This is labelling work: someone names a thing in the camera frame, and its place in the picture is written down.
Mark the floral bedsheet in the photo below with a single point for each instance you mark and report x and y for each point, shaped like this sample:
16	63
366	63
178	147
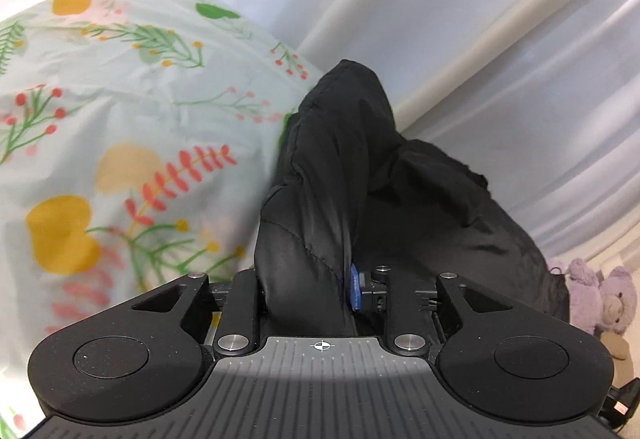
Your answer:
125	129

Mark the beige plush toy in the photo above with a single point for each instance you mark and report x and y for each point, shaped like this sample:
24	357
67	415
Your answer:
616	346

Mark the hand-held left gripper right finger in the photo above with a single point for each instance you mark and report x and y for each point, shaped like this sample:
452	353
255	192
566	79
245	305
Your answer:
355	291

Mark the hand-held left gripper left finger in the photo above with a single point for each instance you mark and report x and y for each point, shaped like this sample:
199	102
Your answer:
245	301

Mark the black puffer jacket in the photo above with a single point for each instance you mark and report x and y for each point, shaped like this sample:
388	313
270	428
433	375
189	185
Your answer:
320	199

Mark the purple teddy bear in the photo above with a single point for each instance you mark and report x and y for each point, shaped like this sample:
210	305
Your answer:
607	296

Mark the black device with red label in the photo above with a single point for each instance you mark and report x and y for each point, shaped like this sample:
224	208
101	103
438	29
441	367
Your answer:
622	406

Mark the white curtain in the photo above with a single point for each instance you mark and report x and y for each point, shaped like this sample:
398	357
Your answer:
475	29

